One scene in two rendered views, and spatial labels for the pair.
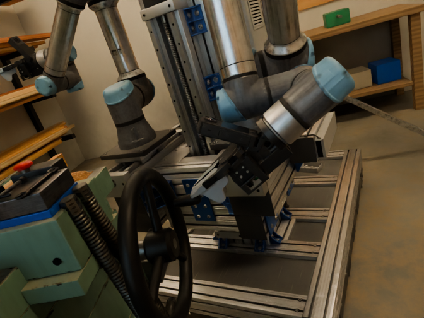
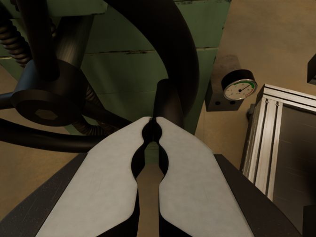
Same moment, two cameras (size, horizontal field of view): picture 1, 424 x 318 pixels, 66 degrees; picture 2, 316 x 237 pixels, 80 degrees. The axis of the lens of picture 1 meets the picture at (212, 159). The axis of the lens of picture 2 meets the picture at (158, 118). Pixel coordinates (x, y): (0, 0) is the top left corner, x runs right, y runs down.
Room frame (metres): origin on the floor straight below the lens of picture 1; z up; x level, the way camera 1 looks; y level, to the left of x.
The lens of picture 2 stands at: (0.59, 0.00, 0.96)
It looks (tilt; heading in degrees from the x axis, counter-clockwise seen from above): 59 degrees down; 84
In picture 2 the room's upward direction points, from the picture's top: 5 degrees counter-clockwise
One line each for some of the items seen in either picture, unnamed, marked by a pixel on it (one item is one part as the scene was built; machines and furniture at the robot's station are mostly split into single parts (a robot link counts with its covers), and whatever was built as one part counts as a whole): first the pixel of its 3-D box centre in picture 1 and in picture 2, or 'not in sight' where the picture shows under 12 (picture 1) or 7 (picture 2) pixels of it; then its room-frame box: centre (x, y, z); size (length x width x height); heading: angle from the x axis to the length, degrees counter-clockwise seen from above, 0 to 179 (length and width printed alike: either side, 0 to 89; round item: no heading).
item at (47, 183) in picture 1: (35, 187); not in sight; (0.50, 0.28, 0.99); 0.13 x 0.11 x 0.06; 170
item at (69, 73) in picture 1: (68, 79); not in sight; (1.45, 0.47, 1.12); 0.11 x 0.08 x 0.11; 161
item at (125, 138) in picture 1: (133, 130); not in sight; (1.25, 0.26, 0.87); 0.15 x 0.15 x 0.10
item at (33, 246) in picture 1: (53, 227); not in sight; (0.49, 0.29, 0.91); 0.15 x 0.14 x 0.09; 170
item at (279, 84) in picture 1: (297, 87); not in sight; (0.65, -0.21, 0.98); 0.11 x 0.11 x 0.08; 79
